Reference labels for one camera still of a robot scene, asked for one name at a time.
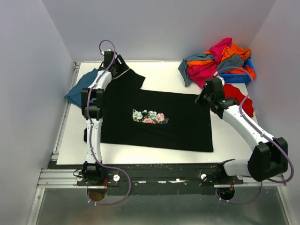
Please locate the blue plastic bin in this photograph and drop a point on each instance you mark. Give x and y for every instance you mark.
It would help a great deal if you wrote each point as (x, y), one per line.
(236, 75)

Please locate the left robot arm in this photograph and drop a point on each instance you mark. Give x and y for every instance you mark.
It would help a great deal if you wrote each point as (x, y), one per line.
(92, 102)

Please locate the folded blue t shirt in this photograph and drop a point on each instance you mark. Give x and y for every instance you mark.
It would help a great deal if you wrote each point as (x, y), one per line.
(74, 95)

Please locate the black t shirt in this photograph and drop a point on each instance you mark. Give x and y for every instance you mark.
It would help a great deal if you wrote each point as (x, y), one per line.
(167, 120)

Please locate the orange t shirt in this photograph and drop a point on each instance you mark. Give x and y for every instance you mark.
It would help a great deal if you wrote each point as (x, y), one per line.
(243, 53)

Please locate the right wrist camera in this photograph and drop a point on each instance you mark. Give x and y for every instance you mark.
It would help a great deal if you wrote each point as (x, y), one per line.
(216, 74)

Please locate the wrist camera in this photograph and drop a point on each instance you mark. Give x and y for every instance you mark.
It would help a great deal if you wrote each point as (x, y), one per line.
(108, 50)
(216, 74)

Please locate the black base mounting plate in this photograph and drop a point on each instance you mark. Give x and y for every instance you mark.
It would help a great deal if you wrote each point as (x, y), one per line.
(150, 179)

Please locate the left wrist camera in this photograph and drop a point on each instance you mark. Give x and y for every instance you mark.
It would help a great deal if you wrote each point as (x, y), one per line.
(108, 50)

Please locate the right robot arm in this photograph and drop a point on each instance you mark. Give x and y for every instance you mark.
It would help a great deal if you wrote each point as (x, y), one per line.
(269, 154)

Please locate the aluminium frame rail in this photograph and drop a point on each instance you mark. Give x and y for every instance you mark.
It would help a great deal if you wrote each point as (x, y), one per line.
(50, 177)

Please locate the magenta t shirt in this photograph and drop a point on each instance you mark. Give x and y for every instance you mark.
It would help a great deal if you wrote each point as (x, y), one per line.
(203, 65)

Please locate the grey blue t shirt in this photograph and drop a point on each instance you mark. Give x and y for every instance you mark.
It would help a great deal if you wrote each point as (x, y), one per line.
(183, 71)

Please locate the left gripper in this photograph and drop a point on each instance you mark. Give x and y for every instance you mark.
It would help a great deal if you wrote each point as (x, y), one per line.
(122, 66)

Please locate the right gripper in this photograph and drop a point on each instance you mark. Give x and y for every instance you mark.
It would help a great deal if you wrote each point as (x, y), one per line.
(199, 100)

